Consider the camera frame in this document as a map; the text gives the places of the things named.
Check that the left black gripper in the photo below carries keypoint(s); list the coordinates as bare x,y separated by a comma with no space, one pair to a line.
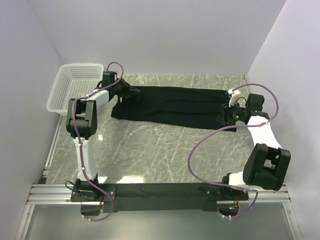
129,90

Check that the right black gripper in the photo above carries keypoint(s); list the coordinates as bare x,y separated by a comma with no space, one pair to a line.
225,113

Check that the white plastic basket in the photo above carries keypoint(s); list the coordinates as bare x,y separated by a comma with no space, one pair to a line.
73,81

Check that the black t shirt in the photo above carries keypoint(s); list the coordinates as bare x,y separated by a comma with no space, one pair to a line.
177,106

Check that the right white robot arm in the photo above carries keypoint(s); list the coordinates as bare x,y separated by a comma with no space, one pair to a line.
268,162

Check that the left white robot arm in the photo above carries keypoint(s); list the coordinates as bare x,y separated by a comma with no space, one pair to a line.
82,125

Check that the black base beam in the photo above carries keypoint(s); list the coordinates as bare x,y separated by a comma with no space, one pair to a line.
156,196

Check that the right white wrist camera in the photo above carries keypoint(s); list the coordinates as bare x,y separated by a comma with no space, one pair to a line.
233,96

